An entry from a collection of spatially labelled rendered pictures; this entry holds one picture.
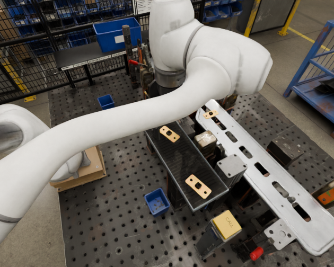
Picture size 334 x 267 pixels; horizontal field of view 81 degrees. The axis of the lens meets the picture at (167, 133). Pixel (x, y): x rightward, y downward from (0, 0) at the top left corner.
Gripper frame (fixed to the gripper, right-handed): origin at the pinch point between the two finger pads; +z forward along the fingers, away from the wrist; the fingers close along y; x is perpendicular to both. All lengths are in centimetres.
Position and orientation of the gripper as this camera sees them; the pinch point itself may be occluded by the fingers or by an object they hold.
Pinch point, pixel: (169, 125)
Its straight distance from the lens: 73.2
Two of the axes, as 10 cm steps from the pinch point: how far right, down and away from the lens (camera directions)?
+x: -7.3, -5.4, 4.2
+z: 0.0, 6.2, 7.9
